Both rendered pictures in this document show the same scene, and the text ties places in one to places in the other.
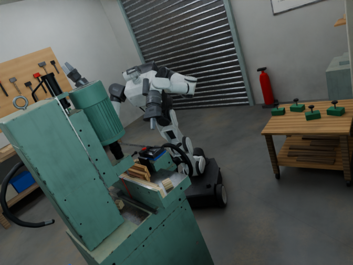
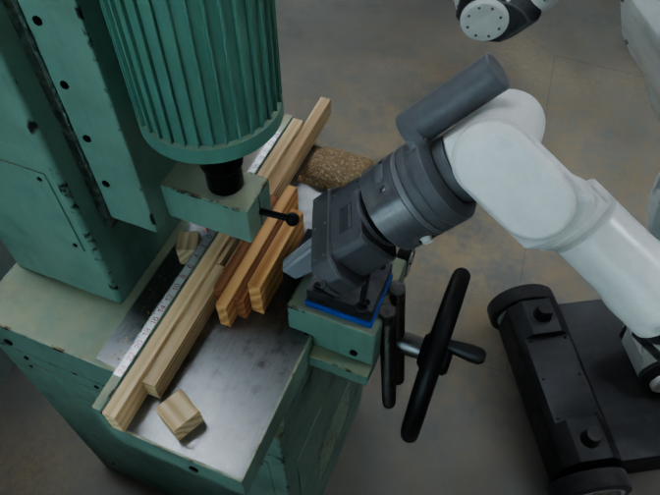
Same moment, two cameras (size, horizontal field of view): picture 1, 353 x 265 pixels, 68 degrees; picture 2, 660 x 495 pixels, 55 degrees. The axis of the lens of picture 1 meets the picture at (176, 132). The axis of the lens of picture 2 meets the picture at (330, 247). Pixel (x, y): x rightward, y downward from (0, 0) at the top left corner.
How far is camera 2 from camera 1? 1.19 m
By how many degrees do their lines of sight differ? 54
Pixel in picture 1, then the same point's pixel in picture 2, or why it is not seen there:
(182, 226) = not seen: hidden behind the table
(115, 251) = (14, 334)
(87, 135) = (67, 55)
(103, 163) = (111, 164)
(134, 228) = (82, 354)
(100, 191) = (56, 212)
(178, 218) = not seen: hidden behind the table
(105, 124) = (141, 81)
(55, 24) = not seen: outside the picture
